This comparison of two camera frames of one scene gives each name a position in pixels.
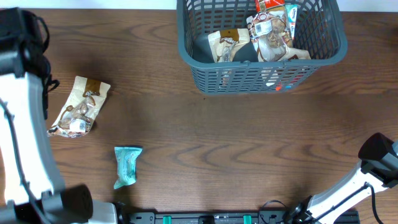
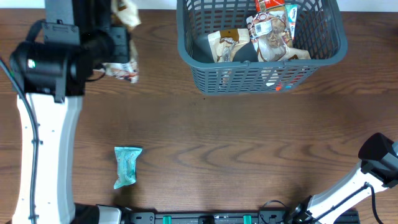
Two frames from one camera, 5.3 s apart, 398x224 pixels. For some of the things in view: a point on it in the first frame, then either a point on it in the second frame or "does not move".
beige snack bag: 225,42 does not move
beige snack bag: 81,109 to 122,14
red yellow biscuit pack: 262,5 does not move
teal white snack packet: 127,163 does not move
